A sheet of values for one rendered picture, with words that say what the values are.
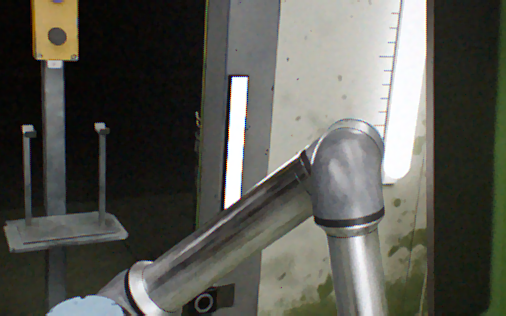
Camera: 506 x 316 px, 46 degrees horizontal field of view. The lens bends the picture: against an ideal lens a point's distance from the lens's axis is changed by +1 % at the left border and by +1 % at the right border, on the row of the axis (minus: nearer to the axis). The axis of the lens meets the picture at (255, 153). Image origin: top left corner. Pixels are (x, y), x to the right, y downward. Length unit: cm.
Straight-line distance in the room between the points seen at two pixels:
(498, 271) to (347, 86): 78
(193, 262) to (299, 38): 100
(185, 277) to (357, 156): 45
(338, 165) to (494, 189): 106
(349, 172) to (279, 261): 125
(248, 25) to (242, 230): 89
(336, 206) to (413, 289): 173
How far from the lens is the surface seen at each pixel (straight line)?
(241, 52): 186
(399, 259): 251
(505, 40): 182
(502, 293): 217
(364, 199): 93
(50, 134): 194
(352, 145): 96
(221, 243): 115
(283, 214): 109
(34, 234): 186
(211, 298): 205
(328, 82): 205
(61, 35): 182
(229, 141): 187
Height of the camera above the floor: 150
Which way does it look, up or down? 14 degrees down
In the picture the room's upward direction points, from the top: 4 degrees clockwise
